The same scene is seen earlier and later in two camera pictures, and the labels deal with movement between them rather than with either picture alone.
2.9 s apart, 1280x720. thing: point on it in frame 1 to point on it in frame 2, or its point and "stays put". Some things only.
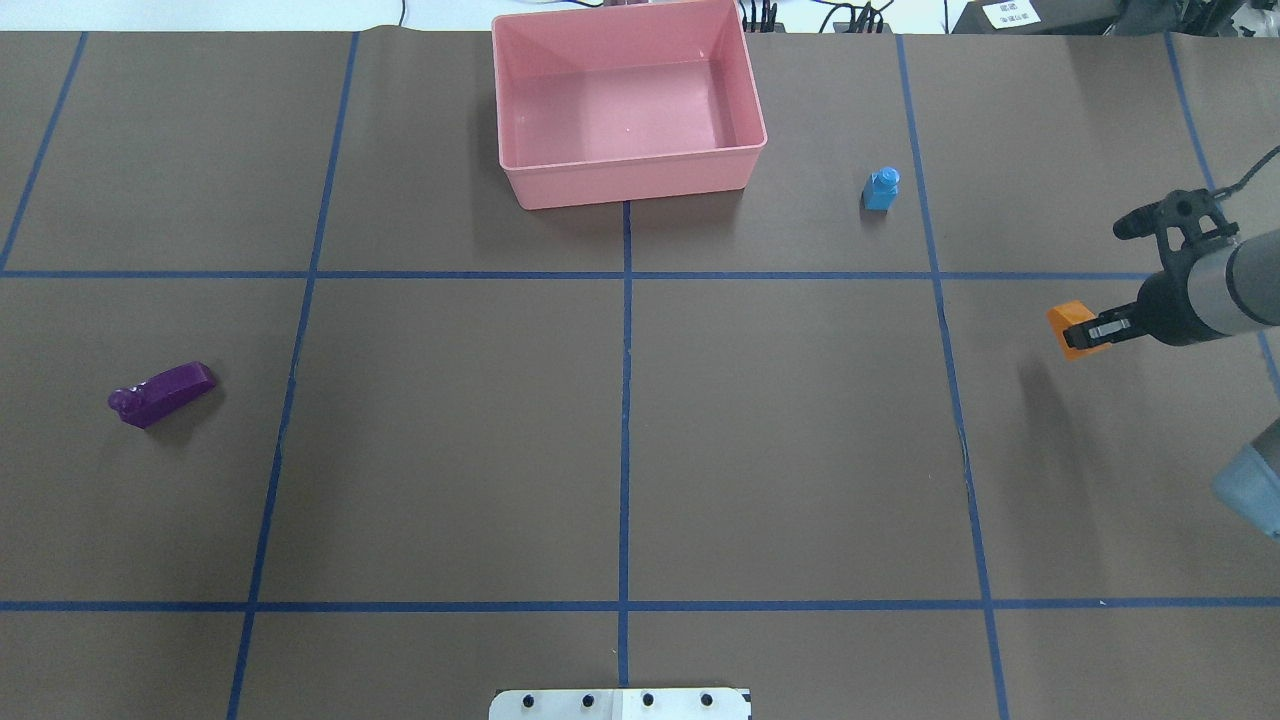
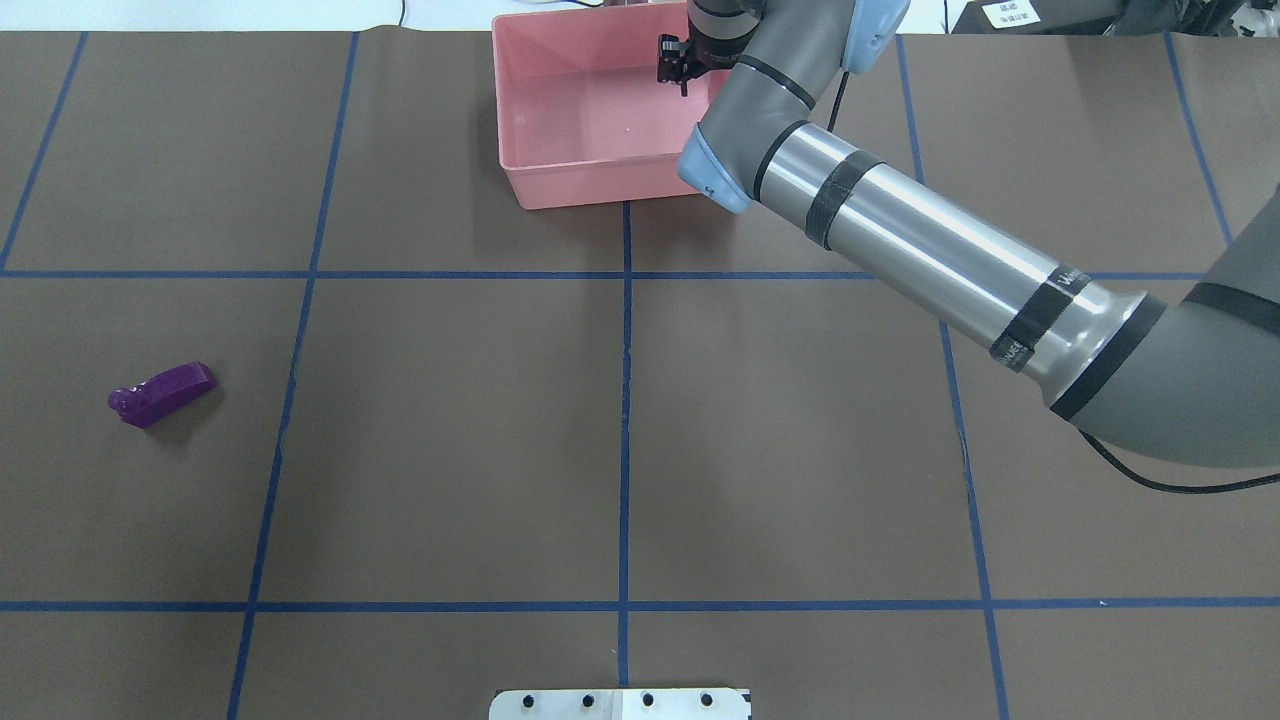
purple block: x=138 y=404 stays put
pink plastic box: x=626 y=102 stays put
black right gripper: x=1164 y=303 to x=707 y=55
